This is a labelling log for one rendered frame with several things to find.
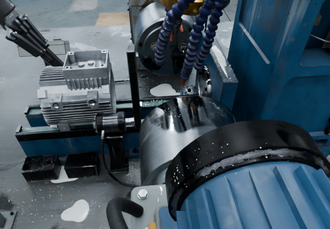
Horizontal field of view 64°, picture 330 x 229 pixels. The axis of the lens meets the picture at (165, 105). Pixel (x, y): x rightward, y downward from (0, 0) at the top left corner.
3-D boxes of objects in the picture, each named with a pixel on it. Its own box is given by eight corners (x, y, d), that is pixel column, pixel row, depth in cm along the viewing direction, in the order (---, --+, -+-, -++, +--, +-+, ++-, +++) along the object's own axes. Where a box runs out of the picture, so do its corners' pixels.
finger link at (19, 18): (7, 24, 73) (9, 22, 74) (39, 53, 81) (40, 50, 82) (17, 16, 72) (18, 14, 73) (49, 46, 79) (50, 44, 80)
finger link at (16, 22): (16, 18, 72) (14, 20, 71) (48, 49, 78) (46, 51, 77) (6, 25, 73) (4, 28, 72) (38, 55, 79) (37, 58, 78)
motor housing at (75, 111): (117, 96, 99) (110, 51, 86) (116, 134, 85) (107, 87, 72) (62, 100, 97) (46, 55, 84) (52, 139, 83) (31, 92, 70)
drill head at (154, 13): (185, 37, 134) (188, -14, 117) (200, 80, 107) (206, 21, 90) (136, 39, 132) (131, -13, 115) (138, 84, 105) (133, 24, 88)
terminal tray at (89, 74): (111, 68, 85) (108, 48, 81) (110, 88, 77) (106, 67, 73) (73, 70, 84) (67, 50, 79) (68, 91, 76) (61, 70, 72)
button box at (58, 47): (70, 53, 106) (68, 39, 104) (66, 54, 99) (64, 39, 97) (26, 55, 104) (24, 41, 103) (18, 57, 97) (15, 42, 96)
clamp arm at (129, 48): (143, 121, 78) (137, 44, 61) (144, 129, 76) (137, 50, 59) (131, 122, 78) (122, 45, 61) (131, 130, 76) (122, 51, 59)
